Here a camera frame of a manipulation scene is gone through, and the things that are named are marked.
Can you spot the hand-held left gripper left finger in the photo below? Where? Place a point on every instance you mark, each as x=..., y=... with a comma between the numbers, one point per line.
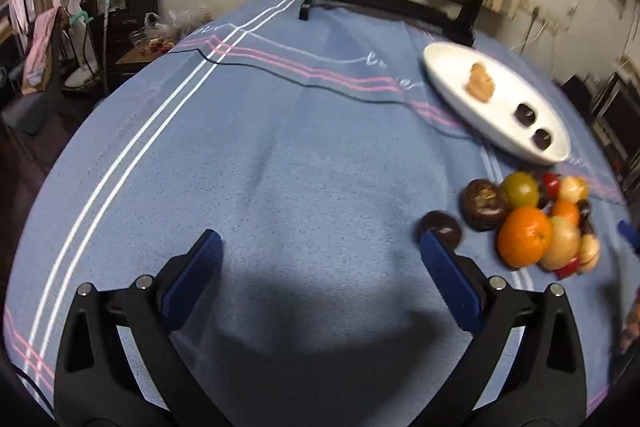
x=195, y=277

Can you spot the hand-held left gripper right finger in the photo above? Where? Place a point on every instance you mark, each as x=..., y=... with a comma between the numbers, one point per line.
x=450, y=282

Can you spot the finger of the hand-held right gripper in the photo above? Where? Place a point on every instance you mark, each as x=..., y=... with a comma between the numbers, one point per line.
x=631, y=237

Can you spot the dark wrinkled fruit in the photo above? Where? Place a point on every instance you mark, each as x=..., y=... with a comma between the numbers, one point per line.
x=442, y=224

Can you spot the small pale round fruit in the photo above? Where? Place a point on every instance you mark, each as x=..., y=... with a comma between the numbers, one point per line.
x=573, y=189

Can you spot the large brown wrinkled fruit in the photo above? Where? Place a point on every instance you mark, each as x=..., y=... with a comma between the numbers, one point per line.
x=482, y=204

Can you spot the tan fruit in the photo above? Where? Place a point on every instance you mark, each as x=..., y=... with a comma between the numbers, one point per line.
x=480, y=81

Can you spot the white oval plate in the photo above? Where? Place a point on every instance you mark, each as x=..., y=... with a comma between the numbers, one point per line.
x=450, y=67

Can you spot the person's right hand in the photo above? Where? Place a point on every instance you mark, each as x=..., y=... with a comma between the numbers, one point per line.
x=632, y=324

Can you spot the small pale yellow fruit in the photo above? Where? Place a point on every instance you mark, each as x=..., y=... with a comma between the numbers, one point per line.
x=590, y=253

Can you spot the dark purple fruit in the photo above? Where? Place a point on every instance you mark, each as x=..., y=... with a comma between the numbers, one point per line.
x=584, y=211

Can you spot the large pale beige fruit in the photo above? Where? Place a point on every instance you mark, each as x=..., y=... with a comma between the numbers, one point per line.
x=565, y=242

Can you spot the red cherry tomato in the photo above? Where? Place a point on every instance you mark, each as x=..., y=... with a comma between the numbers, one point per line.
x=569, y=268
x=550, y=185

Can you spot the small orange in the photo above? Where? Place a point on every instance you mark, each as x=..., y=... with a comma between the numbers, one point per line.
x=565, y=211

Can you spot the large orange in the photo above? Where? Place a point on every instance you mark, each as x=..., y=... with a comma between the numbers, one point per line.
x=525, y=237

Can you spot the yellow-green tomato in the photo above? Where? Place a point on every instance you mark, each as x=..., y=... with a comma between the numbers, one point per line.
x=520, y=189

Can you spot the dark cluttered side shelf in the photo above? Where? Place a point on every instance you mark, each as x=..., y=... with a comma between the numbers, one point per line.
x=615, y=117

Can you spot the blue striped tablecloth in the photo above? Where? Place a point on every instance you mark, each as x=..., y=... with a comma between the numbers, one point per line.
x=300, y=182

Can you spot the black chair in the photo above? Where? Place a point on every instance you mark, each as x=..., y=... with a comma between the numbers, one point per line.
x=35, y=107

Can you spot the clear plastic bag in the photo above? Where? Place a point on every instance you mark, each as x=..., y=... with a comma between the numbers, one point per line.
x=155, y=32

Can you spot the pink cloth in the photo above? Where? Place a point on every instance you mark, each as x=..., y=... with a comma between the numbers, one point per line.
x=40, y=47

